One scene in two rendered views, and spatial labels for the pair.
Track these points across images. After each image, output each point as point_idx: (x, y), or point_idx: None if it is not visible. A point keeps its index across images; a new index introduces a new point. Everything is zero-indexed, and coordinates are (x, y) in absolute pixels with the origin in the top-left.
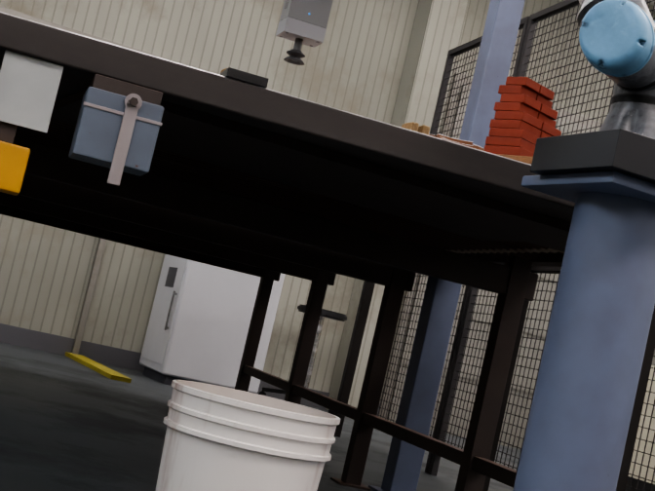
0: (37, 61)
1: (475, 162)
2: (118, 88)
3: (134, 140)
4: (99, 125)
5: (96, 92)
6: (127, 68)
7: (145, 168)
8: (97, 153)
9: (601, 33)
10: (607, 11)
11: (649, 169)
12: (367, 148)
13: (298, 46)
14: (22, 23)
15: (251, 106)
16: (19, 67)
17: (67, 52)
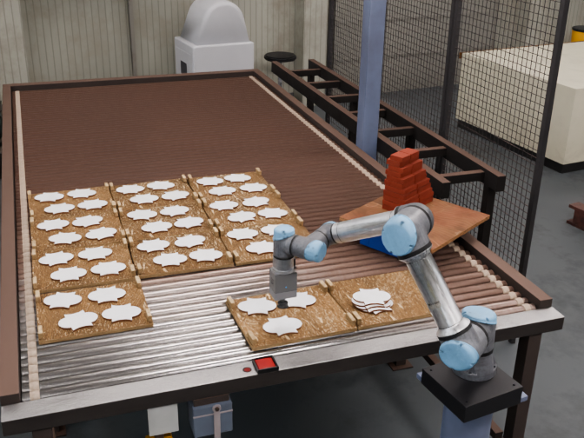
0: (163, 406)
1: (390, 355)
2: (207, 401)
3: (222, 421)
4: (203, 422)
5: (197, 410)
6: (208, 392)
7: (230, 429)
8: (206, 434)
9: (451, 357)
10: (453, 348)
11: (481, 413)
12: (335, 372)
13: (283, 299)
14: (151, 396)
15: (274, 381)
16: (155, 412)
17: (177, 398)
